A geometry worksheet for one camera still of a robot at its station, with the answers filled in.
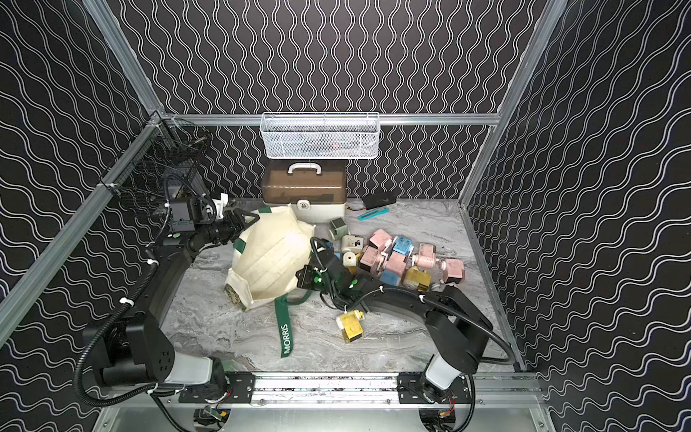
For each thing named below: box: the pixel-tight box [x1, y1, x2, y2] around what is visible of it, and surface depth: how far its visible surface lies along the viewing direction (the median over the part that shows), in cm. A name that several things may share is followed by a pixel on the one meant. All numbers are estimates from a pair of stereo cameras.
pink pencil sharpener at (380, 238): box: [369, 228, 393, 252], surface depth 105 cm
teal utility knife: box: [357, 207, 390, 222], surface depth 119 cm
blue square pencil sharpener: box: [392, 235, 415, 255], surface depth 102 cm
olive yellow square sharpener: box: [403, 265, 432, 291], surface depth 94 cm
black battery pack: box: [361, 195, 397, 210], surface depth 120 cm
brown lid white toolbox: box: [260, 159, 349, 224], surface depth 105 cm
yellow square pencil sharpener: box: [336, 309, 366, 343], surface depth 84 cm
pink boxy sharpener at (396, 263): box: [385, 251, 406, 275], surface depth 97 cm
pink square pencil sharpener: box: [442, 258, 466, 283], surface depth 95 cm
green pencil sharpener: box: [328, 216, 349, 241], surface depth 105 cm
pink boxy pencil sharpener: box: [358, 244, 380, 272], surface depth 98 cm
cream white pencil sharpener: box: [341, 234, 365, 254], surface depth 102 cm
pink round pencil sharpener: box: [416, 243, 437, 270], surface depth 99 cm
